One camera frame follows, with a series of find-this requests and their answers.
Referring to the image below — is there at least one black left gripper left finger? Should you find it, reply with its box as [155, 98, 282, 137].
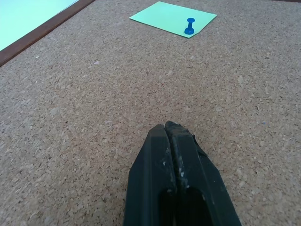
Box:
[123, 124, 177, 226]

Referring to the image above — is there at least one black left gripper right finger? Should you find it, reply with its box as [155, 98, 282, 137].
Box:
[164, 121, 242, 226]

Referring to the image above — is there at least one green paper note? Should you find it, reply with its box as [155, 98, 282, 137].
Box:
[129, 1, 218, 38]

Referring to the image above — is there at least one cork board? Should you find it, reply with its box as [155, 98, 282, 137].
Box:
[0, 0, 301, 226]

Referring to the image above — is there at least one blue pushpin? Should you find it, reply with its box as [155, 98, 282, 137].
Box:
[184, 17, 196, 35]

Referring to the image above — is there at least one brown wooden board frame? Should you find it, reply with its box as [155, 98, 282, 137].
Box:
[0, 0, 95, 67]

